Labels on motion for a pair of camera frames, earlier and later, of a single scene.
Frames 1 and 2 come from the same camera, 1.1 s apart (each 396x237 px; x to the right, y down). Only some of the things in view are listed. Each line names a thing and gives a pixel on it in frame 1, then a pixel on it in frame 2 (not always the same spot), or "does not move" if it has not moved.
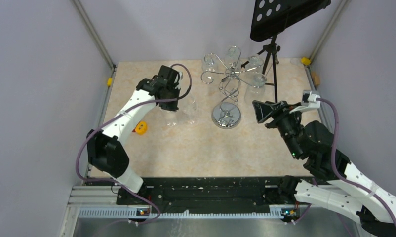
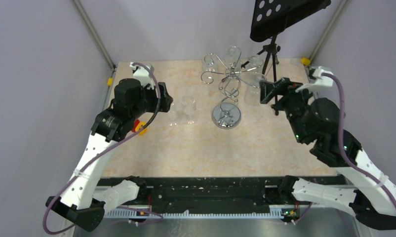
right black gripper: [264, 110] to [284, 86]
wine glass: [255, 90] does not move
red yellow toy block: [140, 128] does not move
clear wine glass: [189, 113] does not move
